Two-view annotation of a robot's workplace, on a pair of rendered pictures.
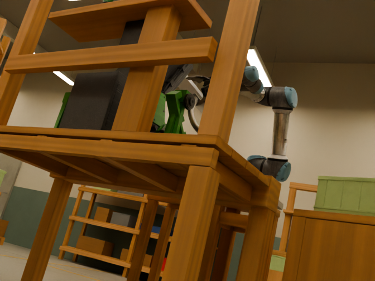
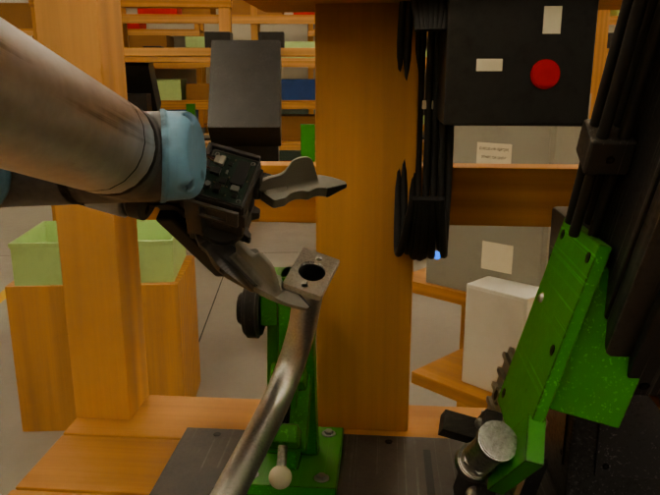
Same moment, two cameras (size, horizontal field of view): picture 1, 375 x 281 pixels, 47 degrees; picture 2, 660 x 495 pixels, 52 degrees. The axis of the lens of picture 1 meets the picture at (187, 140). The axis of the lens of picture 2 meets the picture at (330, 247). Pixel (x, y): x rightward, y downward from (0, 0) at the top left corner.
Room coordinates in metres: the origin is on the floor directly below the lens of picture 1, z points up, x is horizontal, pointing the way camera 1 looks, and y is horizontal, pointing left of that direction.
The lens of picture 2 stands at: (2.61, -0.29, 1.41)
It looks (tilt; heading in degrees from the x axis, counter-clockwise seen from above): 14 degrees down; 150
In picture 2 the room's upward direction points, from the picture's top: straight up
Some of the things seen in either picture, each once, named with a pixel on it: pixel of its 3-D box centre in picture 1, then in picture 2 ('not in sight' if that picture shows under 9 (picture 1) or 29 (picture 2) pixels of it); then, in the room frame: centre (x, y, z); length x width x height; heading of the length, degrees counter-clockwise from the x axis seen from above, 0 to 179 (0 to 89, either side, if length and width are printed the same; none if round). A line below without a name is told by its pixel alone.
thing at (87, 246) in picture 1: (145, 217); not in sight; (8.11, 0.40, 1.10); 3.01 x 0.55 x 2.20; 63
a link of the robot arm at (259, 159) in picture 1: (255, 167); not in sight; (2.47, -0.43, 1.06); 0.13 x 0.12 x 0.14; 56
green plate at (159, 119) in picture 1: (153, 108); (580, 334); (2.20, 0.22, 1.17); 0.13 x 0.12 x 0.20; 55
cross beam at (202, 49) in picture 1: (94, 58); (556, 194); (1.89, 0.52, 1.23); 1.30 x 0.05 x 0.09; 55
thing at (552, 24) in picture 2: (142, 39); (510, 61); (1.96, 0.34, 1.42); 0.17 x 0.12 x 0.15; 55
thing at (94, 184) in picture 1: (149, 179); not in sight; (2.43, 0.16, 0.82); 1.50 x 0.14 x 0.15; 55
